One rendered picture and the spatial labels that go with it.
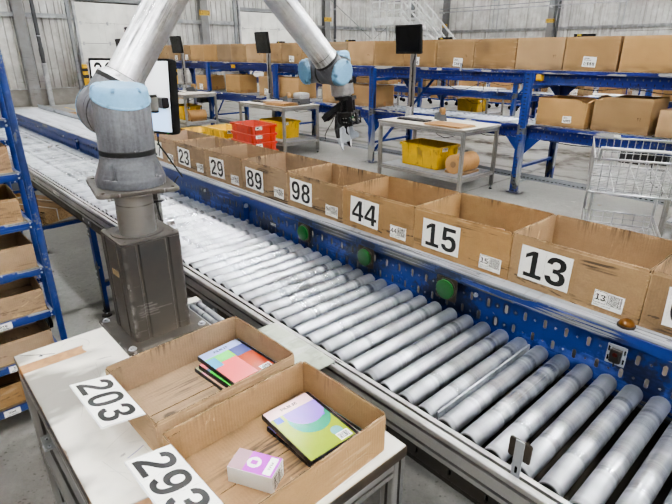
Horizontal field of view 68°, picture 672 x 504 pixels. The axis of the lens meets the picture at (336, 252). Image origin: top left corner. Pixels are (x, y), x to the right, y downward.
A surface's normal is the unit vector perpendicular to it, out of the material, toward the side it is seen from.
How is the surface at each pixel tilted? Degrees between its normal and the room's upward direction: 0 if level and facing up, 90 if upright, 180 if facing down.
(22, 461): 0
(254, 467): 0
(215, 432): 89
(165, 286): 90
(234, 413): 89
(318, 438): 0
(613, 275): 90
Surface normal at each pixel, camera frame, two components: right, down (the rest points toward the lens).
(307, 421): 0.00, -0.93
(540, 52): -0.73, 0.22
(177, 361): 0.69, 0.24
